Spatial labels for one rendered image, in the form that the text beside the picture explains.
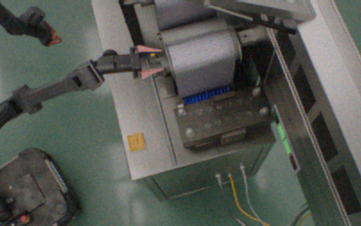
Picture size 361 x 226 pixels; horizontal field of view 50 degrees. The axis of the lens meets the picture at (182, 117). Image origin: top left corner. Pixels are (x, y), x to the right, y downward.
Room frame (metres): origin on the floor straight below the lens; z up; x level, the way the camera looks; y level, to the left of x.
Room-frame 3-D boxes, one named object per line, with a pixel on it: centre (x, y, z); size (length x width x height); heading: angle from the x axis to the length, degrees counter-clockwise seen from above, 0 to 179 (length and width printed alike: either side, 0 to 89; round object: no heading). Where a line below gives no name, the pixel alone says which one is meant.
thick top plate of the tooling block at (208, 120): (0.54, -0.17, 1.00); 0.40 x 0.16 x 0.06; 95
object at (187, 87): (0.65, -0.12, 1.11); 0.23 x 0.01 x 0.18; 95
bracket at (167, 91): (0.74, 0.05, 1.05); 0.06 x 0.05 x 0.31; 95
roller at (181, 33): (0.83, -0.11, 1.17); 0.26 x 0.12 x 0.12; 95
